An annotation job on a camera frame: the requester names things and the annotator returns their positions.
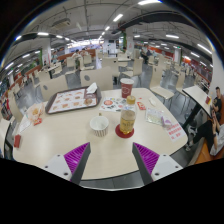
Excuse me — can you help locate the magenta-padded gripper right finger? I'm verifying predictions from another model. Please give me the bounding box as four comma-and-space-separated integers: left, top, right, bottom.
131, 143, 184, 186

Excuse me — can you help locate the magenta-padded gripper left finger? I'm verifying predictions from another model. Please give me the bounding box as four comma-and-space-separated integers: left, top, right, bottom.
41, 142, 92, 185

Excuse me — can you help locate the clear bottle with tan cap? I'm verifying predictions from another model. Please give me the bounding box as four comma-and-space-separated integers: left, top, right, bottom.
119, 95, 138, 135

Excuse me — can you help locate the pink printed table sign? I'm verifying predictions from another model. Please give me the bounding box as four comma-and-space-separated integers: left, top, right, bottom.
164, 122, 186, 143

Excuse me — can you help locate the white striped cup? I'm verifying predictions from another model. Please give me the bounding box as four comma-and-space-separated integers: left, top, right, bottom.
89, 113, 110, 138

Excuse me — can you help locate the flat round red coaster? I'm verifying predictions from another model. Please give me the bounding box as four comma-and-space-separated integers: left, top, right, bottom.
114, 123, 136, 139

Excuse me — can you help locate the clear plastic bag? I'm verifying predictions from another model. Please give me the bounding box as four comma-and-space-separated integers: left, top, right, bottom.
145, 107, 165, 127

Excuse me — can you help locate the small red packet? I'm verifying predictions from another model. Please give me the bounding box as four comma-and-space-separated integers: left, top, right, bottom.
136, 101, 147, 111

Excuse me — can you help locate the small white wrapper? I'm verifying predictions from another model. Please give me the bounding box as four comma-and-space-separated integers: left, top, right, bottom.
148, 97, 158, 108

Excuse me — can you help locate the dark brown food tray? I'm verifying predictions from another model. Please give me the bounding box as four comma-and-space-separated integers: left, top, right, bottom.
44, 85, 103, 115

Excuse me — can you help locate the printed paper tray liner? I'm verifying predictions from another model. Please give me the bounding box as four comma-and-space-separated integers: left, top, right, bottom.
49, 88, 98, 113

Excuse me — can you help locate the brown fried snack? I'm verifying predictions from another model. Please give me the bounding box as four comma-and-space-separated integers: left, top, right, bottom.
83, 94, 95, 107

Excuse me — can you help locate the person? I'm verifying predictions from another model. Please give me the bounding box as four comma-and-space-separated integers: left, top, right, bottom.
141, 46, 152, 65
184, 111, 224, 157
210, 86, 224, 116

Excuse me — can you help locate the white printed card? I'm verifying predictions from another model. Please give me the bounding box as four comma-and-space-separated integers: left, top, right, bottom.
16, 114, 32, 134

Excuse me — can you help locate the paper snack bag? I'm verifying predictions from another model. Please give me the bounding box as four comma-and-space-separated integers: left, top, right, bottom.
25, 102, 46, 124

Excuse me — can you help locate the colourful sticker sheet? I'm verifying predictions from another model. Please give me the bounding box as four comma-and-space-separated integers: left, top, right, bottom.
98, 96, 128, 113

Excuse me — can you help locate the white crumpled napkin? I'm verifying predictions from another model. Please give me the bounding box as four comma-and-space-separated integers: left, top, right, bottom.
85, 82, 99, 95

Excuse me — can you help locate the red paper cup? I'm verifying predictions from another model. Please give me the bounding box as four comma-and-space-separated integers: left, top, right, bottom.
119, 77, 135, 99

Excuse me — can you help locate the beige neighbouring table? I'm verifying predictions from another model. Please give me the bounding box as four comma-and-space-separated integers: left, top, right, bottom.
182, 84, 213, 109

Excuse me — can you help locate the group of beige chairs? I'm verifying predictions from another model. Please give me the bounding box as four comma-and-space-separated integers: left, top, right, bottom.
6, 49, 201, 108

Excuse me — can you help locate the ceiling air conditioner unit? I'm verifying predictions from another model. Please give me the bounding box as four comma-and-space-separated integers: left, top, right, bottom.
51, 18, 72, 29

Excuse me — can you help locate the group of ceiling lights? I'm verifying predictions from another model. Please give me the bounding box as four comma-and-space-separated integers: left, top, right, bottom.
3, 0, 214, 73

